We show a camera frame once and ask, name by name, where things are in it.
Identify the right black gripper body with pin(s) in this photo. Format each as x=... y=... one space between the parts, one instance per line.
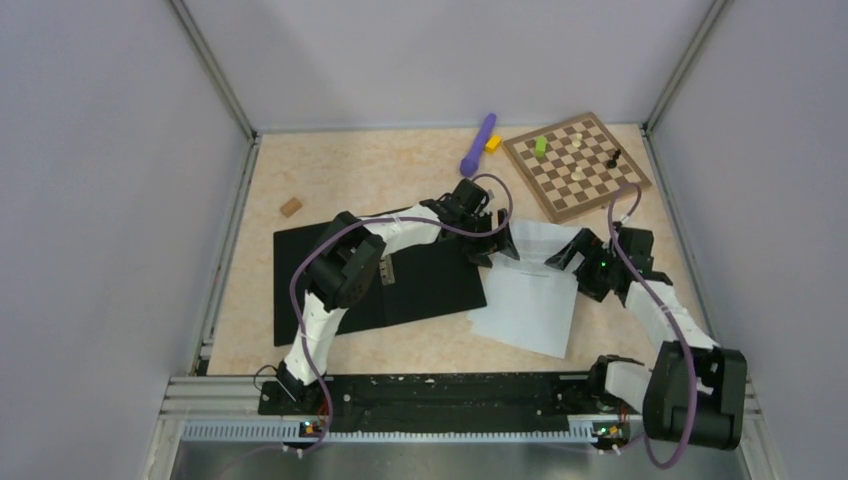
x=603 y=259

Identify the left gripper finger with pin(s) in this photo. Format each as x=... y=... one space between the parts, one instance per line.
x=479 y=253
x=505 y=245

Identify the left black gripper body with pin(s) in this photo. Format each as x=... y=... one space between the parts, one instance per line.
x=477 y=222

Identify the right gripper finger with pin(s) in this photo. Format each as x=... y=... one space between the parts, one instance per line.
x=584 y=243
x=592 y=283

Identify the teal folder black inside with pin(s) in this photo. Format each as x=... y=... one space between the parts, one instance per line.
x=429 y=281

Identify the white printed paper stack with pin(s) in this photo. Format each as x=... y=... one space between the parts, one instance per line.
x=529 y=304

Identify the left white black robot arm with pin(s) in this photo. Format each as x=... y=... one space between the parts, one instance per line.
x=338 y=272

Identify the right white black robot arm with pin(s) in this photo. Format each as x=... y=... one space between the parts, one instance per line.
x=695 y=390

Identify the metal folder clip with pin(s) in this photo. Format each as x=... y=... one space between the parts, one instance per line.
x=386 y=271

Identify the white chess piece lower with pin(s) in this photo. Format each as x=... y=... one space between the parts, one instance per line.
x=578 y=174

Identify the yellow block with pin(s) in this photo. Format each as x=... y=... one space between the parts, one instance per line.
x=493 y=144

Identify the wooden chessboard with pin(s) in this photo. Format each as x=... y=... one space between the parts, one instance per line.
x=574 y=166

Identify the black chess piece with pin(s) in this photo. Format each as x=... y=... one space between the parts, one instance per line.
x=613 y=161

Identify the green block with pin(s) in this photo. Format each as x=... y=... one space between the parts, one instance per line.
x=540 y=146

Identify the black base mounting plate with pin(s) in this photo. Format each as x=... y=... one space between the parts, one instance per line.
x=473 y=403

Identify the small brown wooden block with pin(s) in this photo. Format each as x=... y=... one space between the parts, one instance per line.
x=291 y=207

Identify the purple cylindrical handle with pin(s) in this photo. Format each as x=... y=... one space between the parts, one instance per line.
x=469 y=165

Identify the aluminium front rail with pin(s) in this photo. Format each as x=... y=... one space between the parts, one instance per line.
x=226 y=408

